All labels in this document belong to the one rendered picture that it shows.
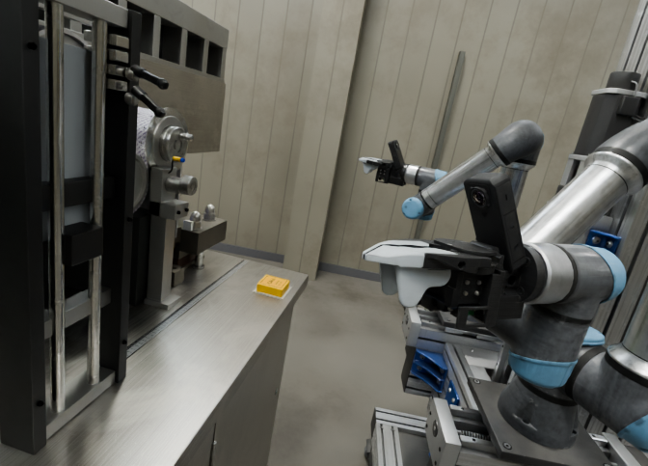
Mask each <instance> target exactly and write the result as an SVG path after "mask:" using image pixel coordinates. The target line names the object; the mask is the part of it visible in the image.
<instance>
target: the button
mask: <svg viewBox="0 0 648 466"><path fill-rule="evenodd" d="M289 283H290V281H289V280H286V279H282V278H278V277H274V276H270V275H265V276H264V277H263V278H262V279H261V280H260V281H259V282H258V283H257V285H256V291H259V292H263V293H267V294H271V295H274V296H278V297H282V296H283V295H284V294H285V292H286V291H287V290H288V288H289Z"/></svg>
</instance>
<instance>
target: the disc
mask: <svg viewBox="0 0 648 466"><path fill-rule="evenodd" d="M163 109H164V110H165V112H166V115H165V116H164V117H163V118H157V117H156V116H155V115H154V117H153V118H152V120H151V121H150V123H149V126H148V130H147V134H146V140H145V154H146V159H147V163H148V166H149V168H150V169H151V167H157V164H156V163H155V161H154V158H153V154H152V138H153V134H154V131H155V128H156V127H157V126H158V124H159V123H160V121H161V120H163V119H164V118H165V117H168V116H174V117H176V118H178V119H179V120H180V122H181V123H182V126H183V128H184V132H185V133H186V134H188V129H187V125H186V122H185V120H184V118H183V116H182V115H181V114H180V112H179V111H177V110H176V109H175V108H171V107H167V108H163Z"/></svg>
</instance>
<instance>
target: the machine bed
mask: <svg viewBox="0 0 648 466"><path fill-rule="evenodd" d="M203 254H204V259H202V263H203V264H204V269H202V270H196V269H193V268H192V266H190V267H188V268H187V269H185V270H184V280H183V282H182V283H180V284H178V285H177V286H175V287H174V288H173V287H171V294H174V295H178V296H181V299H180V301H179V302H178V303H177V304H175V305H174V306H172V307H171V309H169V310H165V309H161V308H158V307H154V306H151V305H148V304H145V303H144V302H142V303H140V304H139V305H137V306H131V305H129V313H128V334H127V346H129V345H131V344H132V343H134V342H135V341H136V340H138V339H139V338H140V337H142V336H143V335H144V334H145V333H146V332H147V331H149V330H150V329H151V328H153V327H154V326H155V325H157V324H158V323H159V322H161V321H162V320H163V319H165V318H166V317H167V316H169V315H170V314H172V313H173V312H174V311H176V310H177V309H178V308H180V307H181V306H182V305H183V304H185V303H186V302H187V301H189V300H190V299H191V298H193V297H194V296H195V295H197V294H198V293H199V292H201V291H202V290H203V289H205V288H206V287H208V286H209V285H210V284H212V283H213V282H214V281H216V280H217V279H218V278H220V277H221V276H222V275H224V274H225V273H226V272H228V271H229V270H230V269H232V268H233V267H234V266H236V265H237V264H238V263H240V262H241V261H242V260H245V259H241V258H238V257H234V256H230V255H226V254H222V253H218V252H214V251H210V250H205V251H203ZM247 261H248V263H247V264H245V265H244V266H243V267H242V268H240V269H239V270H238V271H237V272H235V273H234V274H233V275H232V276H230V277H229V278H228V279H227V280H225V281H224V282H223V283H222V284H221V285H219V286H218V287H217V288H215V289H214V290H213V291H211V292H210V293H209V294H208V295H207V296H206V297H205V298H203V299H202V300H201V301H200V302H198V303H197V304H196V305H195V306H193V307H192V308H191V309H190V310H188V311H187V312H186V313H185V314H183V315H182V316H181V317H179V318H178V319H177V320H175V321H174V322H173V323H172V324H170V325H169V326H168V327H167V328H165V329H164V330H163V331H162V332H160V333H159V334H158V335H157V336H155V337H154V338H153V339H152V340H150V341H149V342H148V343H146V344H145V345H144V346H143V347H141V348H140V349H139V350H137V351H136V352H135V353H134V354H132V355H131V356H130V357H129V358H127V359H126V377H125V378H124V379H123V380H122V381H121V382H119V383H116V382H115V383H114V384H113V385H111V386H110V387H109V388H108V389H107V390H105V391H104V392H103V393H102V394H101V395H99V396H98V397H97V398H96V399H94V400H93V401H92V402H91V403H90V404H89V405H87V406H86V407H85V408H84V409H83V410H81V411H80V412H79V413H78V414H77V415H75V416H74V417H73V418H72V419H71V420H70V421H68V422H67V423H66V424H65V425H63V426H62V427H61V428H60V429H59V430H57V431H56V432H55V433H54V434H53V435H52V436H50V437H49V438H48V439H47V440H46V445H45V446H44V447H43V448H42V449H41V450H40V451H38V452H37V453H36V454H35V455H32V454H29V453H27V452H23V451H20V450H18V449H15V448H12V447H10V446H7V445H4V444H2V443H1V440H0V466H187V465H188V464H189V462H190V461H191V459H192V458H193V456H194V455H195V453H196V452H197V450H198V449H199V447H200V446H201V444H202V443H203V441H204V439H205V438H206V436H207V435H208V433H209V432H210V430H211V429H212V427H214V425H215V424H216V422H217V421H218V419H219V418H220V416H221V415H222V413H223V412H224V410H225V409H226V407H227V406H228V404H229V403H230V401H231V399H232V398H233V396H234V395H235V393H236V392H237V390H238V389H239V387H240V386H241V384H242V383H243V381H244V380H245V378H246V377H247V375H248V374H249V372H250V371H251V369H252V368H253V366H254V365H255V363H256V362H257V360H258V358H259V357H260V355H261V354H262V352H263V351H264V349H265V348H266V346H267V345H268V344H269V343H270V341H271V340H272V338H273V336H274V335H275V333H276V332H277V330H278V329H279V327H280V326H281V324H282V323H283V321H284V319H285V318H286V316H287V315H288V313H289V312H290V310H291V309H292V307H293V306H294V304H295V303H296V301H297V300H298V298H299V297H300V295H301V294H302V292H303V291H304V289H305V288H306V286H307V284H308V278H309V275H308V274H304V273H300V272H296V271H292V270H288V269H283V268H279V267H276V266H272V265H268V264H264V263H260V262H256V261H252V260H247ZM265 275H270V276H274V277H278V278H282V279H286V280H289V281H290V283H289V286H290V287H292V289H291V290H290V291H289V293H288V294H287V295H286V297H285V298H284V299H283V300H281V299H277V298H274V297H270V296H266V295H262V294H258V293H254V292H253V290H254V289H255V288H256V287H257V283H258V282H259V281H260V280H261V279H262V278H263V277H264V276H265ZM87 352H88V316H85V317H84V318H82V319H80V320H78V321H76V322H75V323H73V324H71V325H70V326H68V327H67V328H65V385H66V384H67V383H68V382H69V381H70V380H72V379H73V378H75V377H76V376H77V375H79V374H80V373H82V372H83V371H84V370H86V369H87Z"/></svg>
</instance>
